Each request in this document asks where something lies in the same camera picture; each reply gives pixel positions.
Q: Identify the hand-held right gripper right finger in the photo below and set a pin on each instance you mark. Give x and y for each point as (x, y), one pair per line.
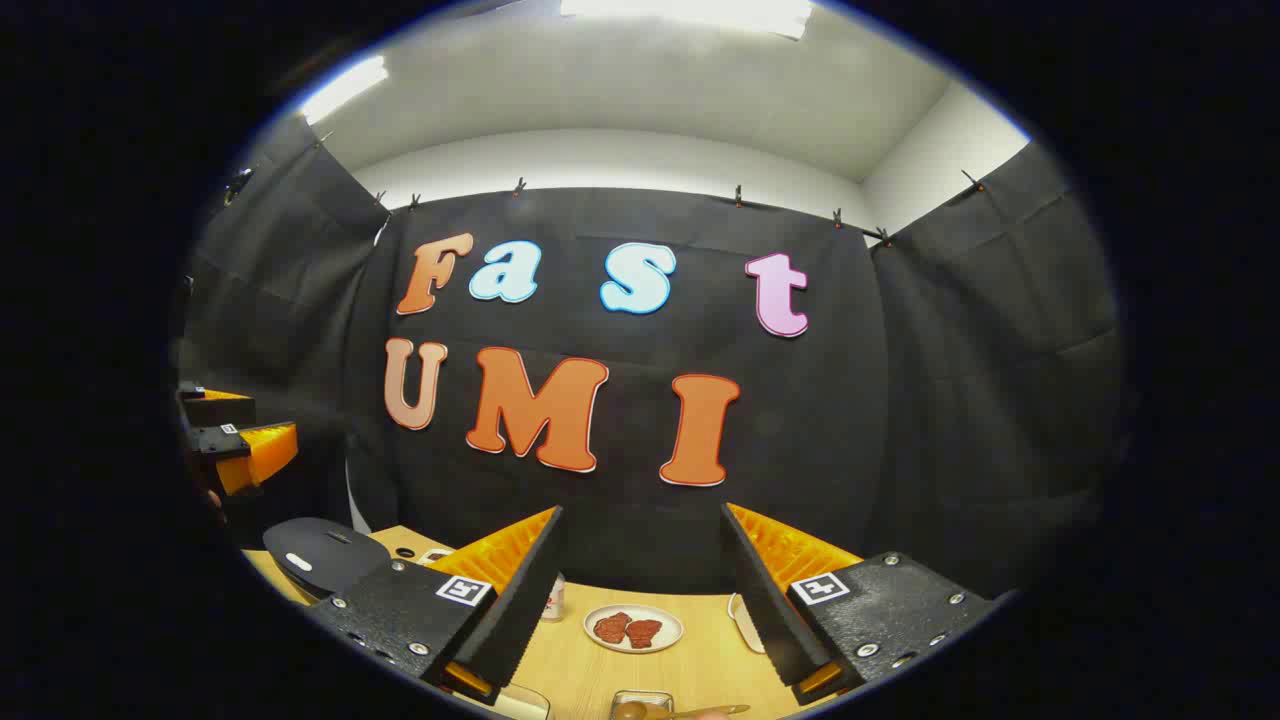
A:
(775, 620)

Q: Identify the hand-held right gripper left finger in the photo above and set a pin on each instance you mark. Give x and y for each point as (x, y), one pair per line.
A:
(520, 610)

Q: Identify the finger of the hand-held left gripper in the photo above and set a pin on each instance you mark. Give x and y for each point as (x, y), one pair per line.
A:
(215, 408)
(255, 455)

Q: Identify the dark grey rice cooker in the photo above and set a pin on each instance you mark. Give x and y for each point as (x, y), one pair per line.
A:
(325, 555)

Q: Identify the wooden spoon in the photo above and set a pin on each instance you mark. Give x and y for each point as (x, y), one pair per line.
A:
(630, 712)

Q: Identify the white toaster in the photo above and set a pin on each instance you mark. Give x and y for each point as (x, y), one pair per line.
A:
(750, 627)

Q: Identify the clear plastic drink bottle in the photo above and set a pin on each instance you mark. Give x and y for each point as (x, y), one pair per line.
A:
(553, 600)

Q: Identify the red meat piece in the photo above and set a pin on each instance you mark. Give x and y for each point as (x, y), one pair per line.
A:
(643, 633)
(610, 628)

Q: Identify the clear glass container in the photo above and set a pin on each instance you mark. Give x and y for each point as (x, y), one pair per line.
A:
(525, 702)

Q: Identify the white round plate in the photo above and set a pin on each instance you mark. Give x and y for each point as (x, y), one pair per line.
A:
(670, 630)

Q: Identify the black backdrop cloth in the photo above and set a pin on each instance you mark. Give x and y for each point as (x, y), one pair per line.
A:
(800, 430)

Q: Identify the ceiling light panel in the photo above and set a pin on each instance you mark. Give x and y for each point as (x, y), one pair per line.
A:
(345, 88)
(690, 12)

